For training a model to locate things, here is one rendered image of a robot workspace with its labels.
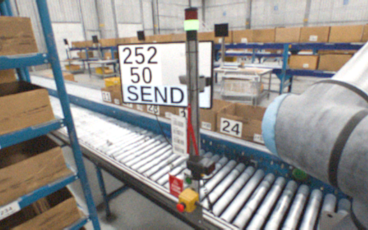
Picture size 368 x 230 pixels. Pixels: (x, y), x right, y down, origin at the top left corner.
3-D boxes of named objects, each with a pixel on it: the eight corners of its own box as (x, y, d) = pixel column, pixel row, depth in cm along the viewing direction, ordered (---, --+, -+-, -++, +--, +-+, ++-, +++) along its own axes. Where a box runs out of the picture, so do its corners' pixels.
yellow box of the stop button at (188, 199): (176, 209, 98) (175, 197, 96) (187, 199, 105) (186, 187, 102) (201, 224, 90) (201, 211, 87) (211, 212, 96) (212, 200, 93)
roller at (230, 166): (194, 207, 108) (191, 211, 111) (239, 161, 145) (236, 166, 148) (187, 200, 110) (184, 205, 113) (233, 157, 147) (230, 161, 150)
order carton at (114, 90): (102, 101, 253) (99, 87, 247) (122, 96, 274) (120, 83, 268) (121, 107, 229) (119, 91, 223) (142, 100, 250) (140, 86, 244)
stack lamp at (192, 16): (181, 30, 76) (181, 12, 74) (190, 30, 79) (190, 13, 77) (193, 29, 73) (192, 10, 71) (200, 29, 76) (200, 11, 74)
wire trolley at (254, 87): (223, 116, 434) (225, 66, 397) (251, 117, 419) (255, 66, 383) (218, 139, 337) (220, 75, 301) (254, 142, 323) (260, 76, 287)
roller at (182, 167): (153, 181, 126) (159, 187, 124) (202, 147, 163) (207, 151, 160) (152, 186, 128) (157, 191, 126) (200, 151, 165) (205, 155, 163)
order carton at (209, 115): (175, 122, 181) (174, 103, 175) (195, 112, 202) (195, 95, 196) (214, 133, 157) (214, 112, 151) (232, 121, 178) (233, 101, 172)
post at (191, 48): (183, 218, 110) (174, 41, 79) (189, 212, 114) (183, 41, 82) (202, 229, 103) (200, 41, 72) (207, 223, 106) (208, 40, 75)
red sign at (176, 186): (169, 193, 111) (167, 173, 107) (170, 192, 112) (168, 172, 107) (193, 206, 101) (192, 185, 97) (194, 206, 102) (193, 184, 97)
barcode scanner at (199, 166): (209, 188, 83) (207, 165, 80) (186, 181, 91) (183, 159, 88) (218, 180, 88) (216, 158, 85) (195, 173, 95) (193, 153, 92)
